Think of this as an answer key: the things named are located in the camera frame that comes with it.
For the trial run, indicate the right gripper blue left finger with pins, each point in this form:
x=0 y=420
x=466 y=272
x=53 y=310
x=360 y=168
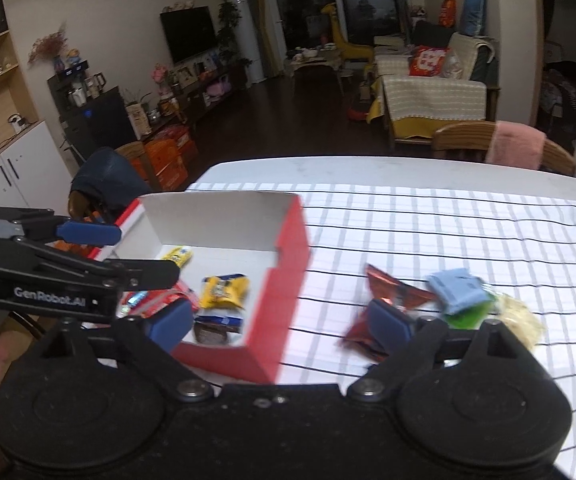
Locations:
x=169 y=326

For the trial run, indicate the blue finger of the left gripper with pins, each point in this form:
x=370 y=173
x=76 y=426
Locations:
x=88 y=233

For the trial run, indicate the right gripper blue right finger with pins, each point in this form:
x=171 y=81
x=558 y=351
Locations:
x=390 y=327

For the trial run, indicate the dark red foil snack packet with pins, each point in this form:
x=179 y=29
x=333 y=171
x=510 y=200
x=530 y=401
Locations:
x=400 y=295

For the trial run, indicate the light blue snack packet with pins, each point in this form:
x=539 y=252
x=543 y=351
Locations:
x=457 y=290

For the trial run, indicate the green snack packet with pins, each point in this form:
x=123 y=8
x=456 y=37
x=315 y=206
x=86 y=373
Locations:
x=472 y=318

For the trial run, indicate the cream yellow snack packet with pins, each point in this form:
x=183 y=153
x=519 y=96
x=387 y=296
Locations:
x=520 y=320

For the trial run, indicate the red candy wrapper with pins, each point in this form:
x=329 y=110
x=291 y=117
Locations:
x=147 y=303

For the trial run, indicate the blue white snack packet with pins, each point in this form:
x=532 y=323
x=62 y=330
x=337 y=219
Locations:
x=229 y=323

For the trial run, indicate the chair with dark jacket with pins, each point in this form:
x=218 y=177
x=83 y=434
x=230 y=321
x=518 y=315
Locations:
x=106 y=184

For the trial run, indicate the small yellow candy packet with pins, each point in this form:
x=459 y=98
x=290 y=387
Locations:
x=180 y=256

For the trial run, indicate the white wooden cabinet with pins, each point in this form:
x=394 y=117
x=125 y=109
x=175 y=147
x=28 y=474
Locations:
x=32 y=171

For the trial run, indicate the red white cardboard box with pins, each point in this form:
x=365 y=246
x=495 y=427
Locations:
x=260 y=235

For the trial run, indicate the orange gift boxes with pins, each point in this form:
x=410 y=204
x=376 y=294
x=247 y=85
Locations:
x=171 y=152

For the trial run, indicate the black water dispenser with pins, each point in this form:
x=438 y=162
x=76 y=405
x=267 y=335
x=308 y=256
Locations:
x=91 y=114

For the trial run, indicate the white checkered tablecloth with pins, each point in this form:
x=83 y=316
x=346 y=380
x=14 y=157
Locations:
x=480 y=253

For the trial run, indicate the wooden chair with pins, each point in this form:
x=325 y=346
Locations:
x=469 y=142

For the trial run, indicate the pink towel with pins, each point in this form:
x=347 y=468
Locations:
x=516 y=145

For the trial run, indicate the black television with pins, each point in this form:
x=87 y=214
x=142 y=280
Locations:
x=188 y=33

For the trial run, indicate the sofa with cream cover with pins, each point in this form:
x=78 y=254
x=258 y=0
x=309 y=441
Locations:
x=413 y=108

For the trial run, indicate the red cushion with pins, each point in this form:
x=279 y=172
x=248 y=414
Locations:
x=428 y=61

